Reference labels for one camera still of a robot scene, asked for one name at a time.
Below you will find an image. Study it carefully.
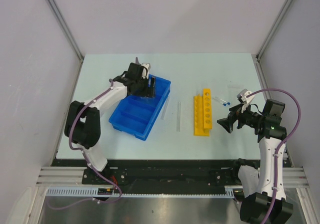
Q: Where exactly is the clear glass test tube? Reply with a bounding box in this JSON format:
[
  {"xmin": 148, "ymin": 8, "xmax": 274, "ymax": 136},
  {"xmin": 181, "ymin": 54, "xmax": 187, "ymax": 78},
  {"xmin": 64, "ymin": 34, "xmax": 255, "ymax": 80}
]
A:
[
  {"xmin": 176, "ymin": 102, "xmax": 181, "ymax": 132},
  {"xmin": 160, "ymin": 96, "xmax": 170, "ymax": 120}
]

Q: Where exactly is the glass flask with white stopper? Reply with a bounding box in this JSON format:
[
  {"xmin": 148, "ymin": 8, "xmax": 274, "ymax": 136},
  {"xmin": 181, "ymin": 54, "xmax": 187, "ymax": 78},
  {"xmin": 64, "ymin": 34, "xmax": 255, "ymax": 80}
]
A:
[{"xmin": 141, "ymin": 96, "xmax": 155, "ymax": 102}]

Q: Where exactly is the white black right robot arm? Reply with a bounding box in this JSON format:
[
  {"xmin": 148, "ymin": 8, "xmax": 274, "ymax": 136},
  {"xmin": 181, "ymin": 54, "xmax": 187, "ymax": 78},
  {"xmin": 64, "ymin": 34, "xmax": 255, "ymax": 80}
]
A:
[{"xmin": 217, "ymin": 99, "xmax": 294, "ymax": 223}]

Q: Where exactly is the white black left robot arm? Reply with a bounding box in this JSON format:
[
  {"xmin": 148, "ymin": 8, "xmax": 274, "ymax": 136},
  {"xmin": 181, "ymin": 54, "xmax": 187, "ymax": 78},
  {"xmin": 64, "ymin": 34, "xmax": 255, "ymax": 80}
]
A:
[{"xmin": 64, "ymin": 71, "xmax": 156, "ymax": 184}]

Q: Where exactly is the blue capped small tube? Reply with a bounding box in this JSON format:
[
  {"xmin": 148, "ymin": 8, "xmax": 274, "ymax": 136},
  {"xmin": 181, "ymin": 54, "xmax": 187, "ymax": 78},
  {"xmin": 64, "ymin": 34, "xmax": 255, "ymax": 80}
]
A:
[
  {"xmin": 215, "ymin": 96, "xmax": 231, "ymax": 105},
  {"xmin": 212, "ymin": 97, "xmax": 227, "ymax": 106}
]

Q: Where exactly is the blue divided plastic bin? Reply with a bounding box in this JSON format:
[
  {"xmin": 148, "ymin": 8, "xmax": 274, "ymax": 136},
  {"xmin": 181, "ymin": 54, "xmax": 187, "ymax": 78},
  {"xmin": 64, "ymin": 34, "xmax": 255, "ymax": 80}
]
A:
[{"xmin": 109, "ymin": 77, "xmax": 171, "ymax": 141}]

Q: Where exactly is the yellow test tube rack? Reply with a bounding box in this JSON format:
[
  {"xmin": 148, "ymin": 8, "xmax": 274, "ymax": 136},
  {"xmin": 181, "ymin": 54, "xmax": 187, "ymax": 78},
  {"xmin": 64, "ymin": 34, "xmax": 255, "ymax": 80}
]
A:
[{"xmin": 193, "ymin": 88, "xmax": 213, "ymax": 136}]

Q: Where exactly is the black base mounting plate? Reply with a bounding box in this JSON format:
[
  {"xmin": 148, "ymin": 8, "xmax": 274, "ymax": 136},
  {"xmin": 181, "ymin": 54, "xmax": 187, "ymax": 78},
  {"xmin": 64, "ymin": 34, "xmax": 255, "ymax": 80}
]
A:
[{"xmin": 51, "ymin": 158, "xmax": 293, "ymax": 202}]

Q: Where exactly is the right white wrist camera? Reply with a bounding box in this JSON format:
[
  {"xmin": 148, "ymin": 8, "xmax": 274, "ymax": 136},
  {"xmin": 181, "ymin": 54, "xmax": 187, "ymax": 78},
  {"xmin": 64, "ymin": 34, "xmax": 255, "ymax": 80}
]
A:
[{"xmin": 237, "ymin": 89, "xmax": 255, "ymax": 112}]

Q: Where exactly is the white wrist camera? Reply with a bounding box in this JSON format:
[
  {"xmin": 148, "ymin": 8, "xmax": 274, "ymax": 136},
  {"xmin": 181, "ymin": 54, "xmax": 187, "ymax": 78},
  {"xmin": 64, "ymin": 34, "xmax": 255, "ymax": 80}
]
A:
[
  {"xmin": 237, "ymin": 89, "xmax": 255, "ymax": 112},
  {"xmin": 135, "ymin": 57, "xmax": 151, "ymax": 79}
]

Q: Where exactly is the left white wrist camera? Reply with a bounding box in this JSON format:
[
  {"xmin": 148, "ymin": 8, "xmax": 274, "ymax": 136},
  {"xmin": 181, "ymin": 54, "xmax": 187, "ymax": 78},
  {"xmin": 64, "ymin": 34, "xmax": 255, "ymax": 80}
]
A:
[{"xmin": 135, "ymin": 57, "xmax": 151, "ymax": 79}]

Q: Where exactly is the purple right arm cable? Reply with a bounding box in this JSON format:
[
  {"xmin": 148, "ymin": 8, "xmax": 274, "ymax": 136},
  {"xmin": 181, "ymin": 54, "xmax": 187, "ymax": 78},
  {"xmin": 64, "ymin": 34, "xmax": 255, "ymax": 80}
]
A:
[{"xmin": 246, "ymin": 88, "xmax": 301, "ymax": 224}]

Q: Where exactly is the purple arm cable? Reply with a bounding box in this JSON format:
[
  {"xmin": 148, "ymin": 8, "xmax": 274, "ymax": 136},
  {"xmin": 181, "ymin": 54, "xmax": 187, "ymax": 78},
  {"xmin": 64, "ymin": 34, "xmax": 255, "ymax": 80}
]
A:
[
  {"xmin": 246, "ymin": 88, "xmax": 301, "ymax": 224},
  {"xmin": 47, "ymin": 78, "xmax": 123, "ymax": 211}
]

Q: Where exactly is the white slotted cable duct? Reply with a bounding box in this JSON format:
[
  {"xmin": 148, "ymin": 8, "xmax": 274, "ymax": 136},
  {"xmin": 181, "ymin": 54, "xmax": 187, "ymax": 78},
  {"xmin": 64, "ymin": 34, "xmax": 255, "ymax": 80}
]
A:
[{"xmin": 46, "ymin": 186, "xmax": 245, "ymax": 197}]

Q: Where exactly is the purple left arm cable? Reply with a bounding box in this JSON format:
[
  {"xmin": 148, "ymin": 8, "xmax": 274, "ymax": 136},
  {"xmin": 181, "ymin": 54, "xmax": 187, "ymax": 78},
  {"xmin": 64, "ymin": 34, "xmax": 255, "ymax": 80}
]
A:
[{"xmin": 47, "ymin": 78, "xmax": 123, "ymax": 211}]

